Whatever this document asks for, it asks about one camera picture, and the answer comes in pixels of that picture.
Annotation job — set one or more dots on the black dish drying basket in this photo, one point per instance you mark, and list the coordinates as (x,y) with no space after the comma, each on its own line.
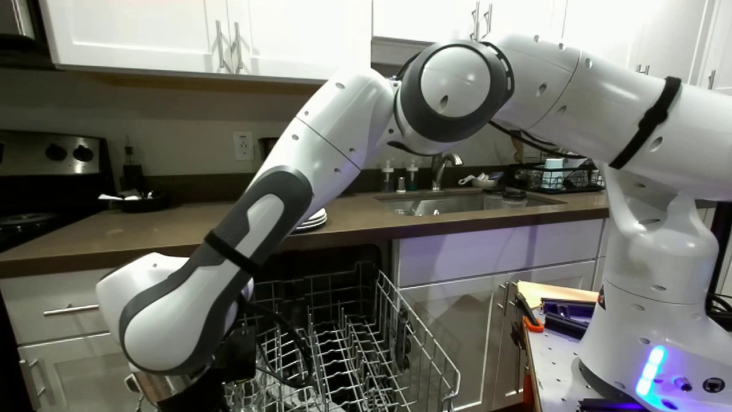
(559,176)

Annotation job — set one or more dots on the black stove with kettle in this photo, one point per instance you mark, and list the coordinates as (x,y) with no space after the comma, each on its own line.
(49,181)

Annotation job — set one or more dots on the chrome sink faucet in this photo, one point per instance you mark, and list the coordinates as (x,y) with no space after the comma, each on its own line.
(439,165)

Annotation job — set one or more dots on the white lower cabinet drawers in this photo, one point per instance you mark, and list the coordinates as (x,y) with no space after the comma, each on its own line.
(68,355)

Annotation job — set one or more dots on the white wire dishwasher rack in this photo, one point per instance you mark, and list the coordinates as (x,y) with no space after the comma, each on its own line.
(341,343)

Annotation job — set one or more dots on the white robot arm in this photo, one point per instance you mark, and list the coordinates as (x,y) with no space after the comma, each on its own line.
(661,146)

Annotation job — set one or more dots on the white upper cabinets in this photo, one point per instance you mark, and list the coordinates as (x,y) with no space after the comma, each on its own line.
(317,38)

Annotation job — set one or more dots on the stainless steel kitchen sink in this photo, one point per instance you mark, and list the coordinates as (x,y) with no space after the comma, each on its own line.
(455,203)

